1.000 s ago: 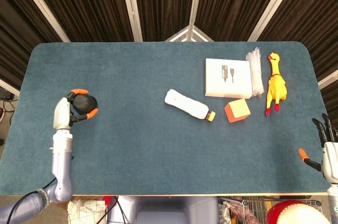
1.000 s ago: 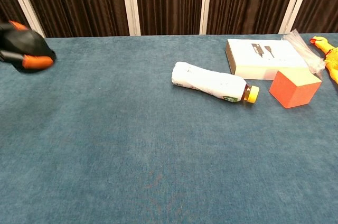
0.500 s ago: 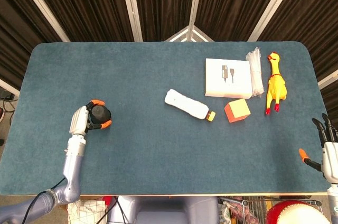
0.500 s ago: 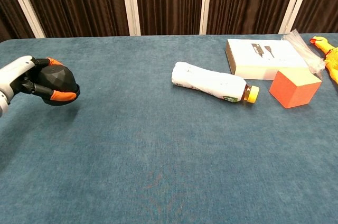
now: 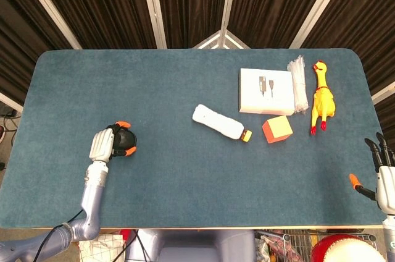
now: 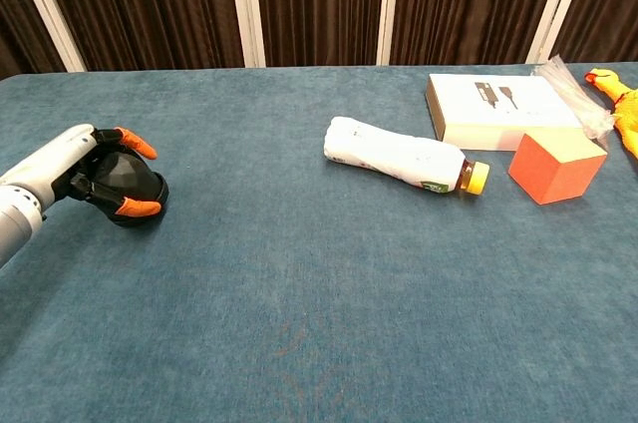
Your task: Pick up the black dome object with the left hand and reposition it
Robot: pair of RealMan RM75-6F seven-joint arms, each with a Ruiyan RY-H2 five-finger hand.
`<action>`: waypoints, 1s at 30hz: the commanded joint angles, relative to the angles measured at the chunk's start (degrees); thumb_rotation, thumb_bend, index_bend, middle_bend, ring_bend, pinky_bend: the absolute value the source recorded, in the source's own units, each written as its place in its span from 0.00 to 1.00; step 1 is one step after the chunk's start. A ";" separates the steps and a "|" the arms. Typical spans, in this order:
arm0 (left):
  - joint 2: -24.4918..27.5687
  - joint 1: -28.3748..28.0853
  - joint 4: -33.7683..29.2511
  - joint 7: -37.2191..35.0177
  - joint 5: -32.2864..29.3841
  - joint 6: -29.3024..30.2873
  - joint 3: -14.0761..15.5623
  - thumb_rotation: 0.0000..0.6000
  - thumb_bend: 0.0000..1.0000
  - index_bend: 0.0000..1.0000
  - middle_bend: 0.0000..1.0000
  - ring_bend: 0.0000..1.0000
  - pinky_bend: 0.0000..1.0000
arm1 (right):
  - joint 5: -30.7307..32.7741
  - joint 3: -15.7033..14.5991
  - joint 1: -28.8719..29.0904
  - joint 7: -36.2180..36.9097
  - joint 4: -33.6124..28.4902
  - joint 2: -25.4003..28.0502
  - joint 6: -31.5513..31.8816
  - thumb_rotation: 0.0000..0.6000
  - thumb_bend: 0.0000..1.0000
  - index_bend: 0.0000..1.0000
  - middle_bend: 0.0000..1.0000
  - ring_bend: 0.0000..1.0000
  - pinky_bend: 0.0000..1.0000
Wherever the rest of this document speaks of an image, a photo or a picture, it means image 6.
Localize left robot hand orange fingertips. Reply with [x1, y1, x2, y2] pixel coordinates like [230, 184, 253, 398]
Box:
[0, 123, 163, 218]

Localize black faceted dice cup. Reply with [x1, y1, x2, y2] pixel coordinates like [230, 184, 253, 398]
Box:
[92, 151, 165, 210]

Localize dark brown curtain panel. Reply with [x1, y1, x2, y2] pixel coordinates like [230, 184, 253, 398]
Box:
[251, 0, 388, 68]
[0, 0, 67, 81]
[29, 0, 246, 73]
[552, 0, 638, 64]
[391, 0, 569, 67]

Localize blue table cloth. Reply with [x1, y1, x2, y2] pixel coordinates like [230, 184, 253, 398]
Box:
[0, 61, 638, 423]

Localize white-wrapped bottle yellow cap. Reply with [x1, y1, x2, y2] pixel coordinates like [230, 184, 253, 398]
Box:
[323, 116, 491, 196]

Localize white flat cardboard box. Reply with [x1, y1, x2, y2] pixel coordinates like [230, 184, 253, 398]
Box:
[425, 73, 585, 153]

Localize orange cube block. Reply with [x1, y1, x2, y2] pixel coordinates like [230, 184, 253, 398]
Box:
[507, 129, 609, 206]

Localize clear plastic bag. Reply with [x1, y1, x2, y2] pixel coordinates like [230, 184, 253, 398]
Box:
[531, 54, 617, 148]

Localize yellow rubber chicken toy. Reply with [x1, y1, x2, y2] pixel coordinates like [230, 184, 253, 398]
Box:
[583, 67, 638, 161]

